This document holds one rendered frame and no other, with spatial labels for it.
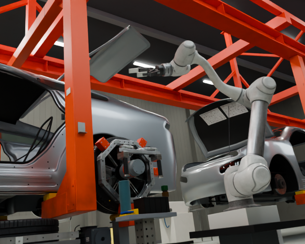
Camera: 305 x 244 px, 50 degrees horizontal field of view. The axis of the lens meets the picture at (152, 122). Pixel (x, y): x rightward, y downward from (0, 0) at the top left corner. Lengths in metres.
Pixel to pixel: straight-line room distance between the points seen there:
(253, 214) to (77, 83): 1.64
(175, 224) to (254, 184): 6.81
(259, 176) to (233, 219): 0.30
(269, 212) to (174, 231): 6.62
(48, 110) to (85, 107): 9.51
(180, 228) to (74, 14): 6.73
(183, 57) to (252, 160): 0.78
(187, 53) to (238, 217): 1.04
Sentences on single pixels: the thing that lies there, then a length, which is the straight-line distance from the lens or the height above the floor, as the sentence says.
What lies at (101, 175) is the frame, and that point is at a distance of 2.67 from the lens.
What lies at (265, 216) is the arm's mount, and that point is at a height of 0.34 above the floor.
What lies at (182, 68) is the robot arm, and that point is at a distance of 2.25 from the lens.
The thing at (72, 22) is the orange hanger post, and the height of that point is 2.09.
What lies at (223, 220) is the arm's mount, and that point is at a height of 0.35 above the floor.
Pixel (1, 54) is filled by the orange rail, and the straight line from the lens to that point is 5.65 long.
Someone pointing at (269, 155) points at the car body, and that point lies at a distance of 5.36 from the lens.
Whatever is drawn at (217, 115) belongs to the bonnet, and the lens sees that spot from 6.16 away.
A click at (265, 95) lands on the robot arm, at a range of 2.18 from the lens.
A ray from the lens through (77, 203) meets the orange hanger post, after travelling 2.42.
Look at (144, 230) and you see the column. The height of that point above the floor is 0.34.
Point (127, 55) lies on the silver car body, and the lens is 4.98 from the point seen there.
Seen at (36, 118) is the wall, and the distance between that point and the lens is 11.88.
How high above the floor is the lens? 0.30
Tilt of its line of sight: 19 degrees up
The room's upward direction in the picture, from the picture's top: 7 degrees counter-clockwise
